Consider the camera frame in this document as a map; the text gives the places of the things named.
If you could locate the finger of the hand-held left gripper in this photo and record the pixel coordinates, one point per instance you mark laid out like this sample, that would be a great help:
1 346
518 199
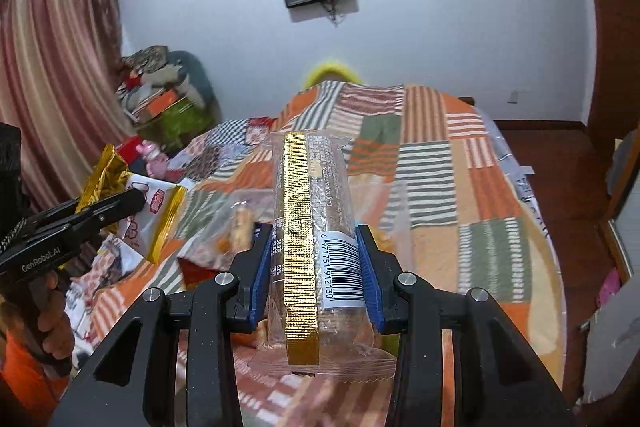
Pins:
90 207
107 224

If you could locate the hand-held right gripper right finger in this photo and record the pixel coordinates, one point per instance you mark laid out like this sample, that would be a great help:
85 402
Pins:
372 297

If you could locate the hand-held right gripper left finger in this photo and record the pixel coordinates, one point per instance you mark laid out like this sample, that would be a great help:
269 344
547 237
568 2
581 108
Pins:
257 302

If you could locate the white and gold snack packet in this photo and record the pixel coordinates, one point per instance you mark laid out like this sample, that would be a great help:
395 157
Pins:
150 212

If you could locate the clear plastic snack bag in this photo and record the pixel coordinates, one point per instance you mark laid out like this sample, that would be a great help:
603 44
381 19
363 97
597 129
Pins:
220 232

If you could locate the clear gold strip biscuit packet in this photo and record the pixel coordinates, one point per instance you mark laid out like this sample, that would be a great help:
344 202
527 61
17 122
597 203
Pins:
300 227

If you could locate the person's left forearm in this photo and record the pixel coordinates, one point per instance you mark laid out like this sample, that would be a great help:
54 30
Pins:
20 382

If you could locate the person's left hand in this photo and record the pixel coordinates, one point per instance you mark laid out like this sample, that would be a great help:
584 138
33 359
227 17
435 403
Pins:
56 322

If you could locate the red box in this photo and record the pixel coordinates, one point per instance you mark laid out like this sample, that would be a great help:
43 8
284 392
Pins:
131 152

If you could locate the pink toy figure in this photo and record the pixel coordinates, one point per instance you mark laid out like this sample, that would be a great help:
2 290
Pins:
154 159

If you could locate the orange cardboard box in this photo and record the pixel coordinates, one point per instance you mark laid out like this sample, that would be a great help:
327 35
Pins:
159 104

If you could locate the green bag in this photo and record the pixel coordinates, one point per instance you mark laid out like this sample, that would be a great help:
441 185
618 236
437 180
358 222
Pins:
182 124

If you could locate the checkered patchwork quilt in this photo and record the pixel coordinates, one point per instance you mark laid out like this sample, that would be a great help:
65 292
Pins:
215 147

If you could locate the orange striped patchwork blanket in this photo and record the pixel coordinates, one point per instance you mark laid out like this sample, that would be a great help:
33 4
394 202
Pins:
450 187

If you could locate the striped red curtain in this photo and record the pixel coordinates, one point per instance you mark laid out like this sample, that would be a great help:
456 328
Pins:
60 72

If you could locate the camouflage cloth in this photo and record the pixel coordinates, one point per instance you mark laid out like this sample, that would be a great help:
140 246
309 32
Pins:
146 59

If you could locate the yellow hoop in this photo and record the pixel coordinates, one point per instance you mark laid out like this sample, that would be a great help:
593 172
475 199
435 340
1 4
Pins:
332 71

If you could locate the pink cloth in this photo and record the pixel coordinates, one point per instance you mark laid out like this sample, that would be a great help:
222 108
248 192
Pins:
608 289

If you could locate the grey cardboard sheet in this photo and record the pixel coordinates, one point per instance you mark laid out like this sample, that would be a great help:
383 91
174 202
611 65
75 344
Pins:
615 347

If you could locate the brown wooden door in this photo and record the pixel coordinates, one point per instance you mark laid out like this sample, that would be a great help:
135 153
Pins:
610 17

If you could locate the white wall socket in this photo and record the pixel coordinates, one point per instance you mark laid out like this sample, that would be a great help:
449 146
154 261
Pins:
513 97

